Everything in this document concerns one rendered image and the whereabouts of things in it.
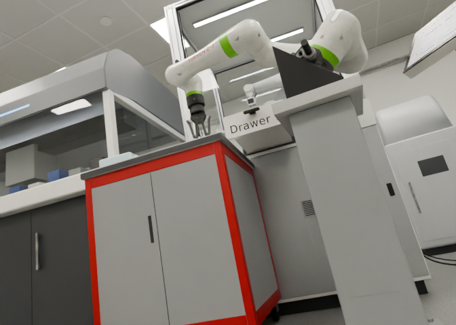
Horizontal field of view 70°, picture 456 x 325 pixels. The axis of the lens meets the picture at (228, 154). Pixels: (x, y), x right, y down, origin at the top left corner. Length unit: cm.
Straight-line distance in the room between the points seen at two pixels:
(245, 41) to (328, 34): 40
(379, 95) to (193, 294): 440
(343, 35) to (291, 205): 86
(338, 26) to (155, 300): 114
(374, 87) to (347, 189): 425
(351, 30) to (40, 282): 194
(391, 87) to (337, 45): 402
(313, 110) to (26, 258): 177
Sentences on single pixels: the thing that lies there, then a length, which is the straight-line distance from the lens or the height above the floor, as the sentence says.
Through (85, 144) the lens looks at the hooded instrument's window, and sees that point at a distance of 199.
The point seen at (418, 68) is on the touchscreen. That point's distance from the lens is 172.
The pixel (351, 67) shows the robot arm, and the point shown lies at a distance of 138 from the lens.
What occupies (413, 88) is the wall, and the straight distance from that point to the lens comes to 523.
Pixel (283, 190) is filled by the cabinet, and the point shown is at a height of 58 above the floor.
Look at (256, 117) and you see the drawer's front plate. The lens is 147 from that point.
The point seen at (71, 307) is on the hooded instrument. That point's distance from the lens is 202.
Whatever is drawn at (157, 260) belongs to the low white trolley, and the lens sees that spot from 125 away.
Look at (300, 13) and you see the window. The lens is 212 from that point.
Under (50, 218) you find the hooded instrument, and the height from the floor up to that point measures 71.
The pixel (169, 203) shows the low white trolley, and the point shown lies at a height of 55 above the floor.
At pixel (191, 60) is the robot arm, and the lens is 160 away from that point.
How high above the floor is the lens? 32
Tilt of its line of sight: 17 degrees up
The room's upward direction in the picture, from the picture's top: 12 degrees counter-clockwise
